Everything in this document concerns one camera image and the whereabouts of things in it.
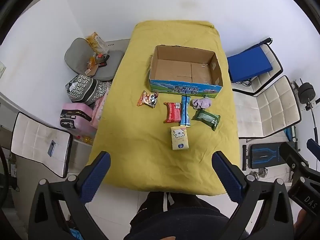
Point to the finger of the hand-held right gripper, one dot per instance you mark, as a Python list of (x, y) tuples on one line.
[(296, 156), (315, 147)]

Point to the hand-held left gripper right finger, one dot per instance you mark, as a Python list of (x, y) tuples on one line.
[(227, 177)]

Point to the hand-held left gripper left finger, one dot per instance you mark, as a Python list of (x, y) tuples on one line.
[(96, 177)]

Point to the yellow tissue pack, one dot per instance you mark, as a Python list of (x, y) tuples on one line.
[(179, 138)]

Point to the green tissue packet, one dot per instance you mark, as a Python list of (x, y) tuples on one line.
[(206, 118)]

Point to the purple cloth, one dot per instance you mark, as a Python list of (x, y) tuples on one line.
[(203, 103)]

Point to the long blue snack packet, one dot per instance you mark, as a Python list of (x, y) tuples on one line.
[(185, 111)]

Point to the red snack packet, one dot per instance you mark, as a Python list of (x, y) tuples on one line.
[(173, 112)]

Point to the orange panda snack packet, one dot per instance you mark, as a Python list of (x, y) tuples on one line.
[(148, 99)]

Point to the cardboard box blue print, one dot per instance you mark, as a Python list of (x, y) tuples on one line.
[(185, 90)]

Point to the person's right forearm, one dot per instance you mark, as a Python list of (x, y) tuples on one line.
[(301, 221)]

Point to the metal barbell bar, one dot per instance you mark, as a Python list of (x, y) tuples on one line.
[(314, 120)]

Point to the silver dumbbell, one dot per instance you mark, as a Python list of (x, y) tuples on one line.
[(260, 173)]

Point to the yellow oil bottles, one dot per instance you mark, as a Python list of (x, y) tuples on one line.
[(86, 140)]

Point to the blue smartphone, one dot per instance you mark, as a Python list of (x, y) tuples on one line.
[(51, 148)]

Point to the yellow bed sheet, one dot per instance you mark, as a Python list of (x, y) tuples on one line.
[(140, 135)]

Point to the person's dark clothed body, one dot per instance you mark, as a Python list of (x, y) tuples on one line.
[(180, 220)]

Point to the pink suitcase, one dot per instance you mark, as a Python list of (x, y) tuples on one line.
[(75, 116)]

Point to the pink tissue multipack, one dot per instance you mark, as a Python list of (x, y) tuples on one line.
[(100, 110)]

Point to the white quilted chair with phone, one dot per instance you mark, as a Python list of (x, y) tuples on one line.
[(35, 140)]

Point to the black and white patterned bag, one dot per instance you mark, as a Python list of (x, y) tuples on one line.
[(83, 90)]

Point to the blue cushion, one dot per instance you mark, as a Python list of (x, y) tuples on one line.
[(250, 62)]

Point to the brown cardboard piece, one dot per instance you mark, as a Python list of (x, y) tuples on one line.
[(92, 70)]

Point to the orange drink bottle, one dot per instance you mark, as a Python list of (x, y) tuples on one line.
[(92, 60)]

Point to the grey cushioned floor chair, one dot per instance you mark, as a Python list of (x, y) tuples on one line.
[(77, 52)]

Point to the grey flat panel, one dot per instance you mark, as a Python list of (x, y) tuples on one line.
[(117, 44)]

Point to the clear yellow snack bag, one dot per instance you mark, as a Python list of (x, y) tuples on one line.
[(96, 42)]

